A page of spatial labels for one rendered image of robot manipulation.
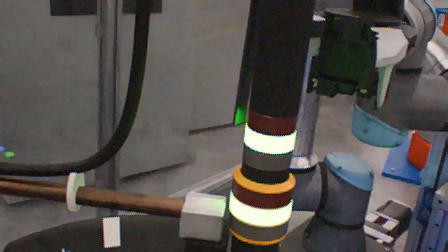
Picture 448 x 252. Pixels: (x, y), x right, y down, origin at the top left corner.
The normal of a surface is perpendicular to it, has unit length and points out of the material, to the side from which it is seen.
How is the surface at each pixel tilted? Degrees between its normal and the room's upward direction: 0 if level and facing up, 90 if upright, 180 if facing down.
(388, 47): 42
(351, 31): 90
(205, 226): 90
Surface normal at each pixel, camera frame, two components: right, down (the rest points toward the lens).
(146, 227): 0.18, -0.52
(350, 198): 0.08, 0.37
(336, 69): -0.50, 0.27
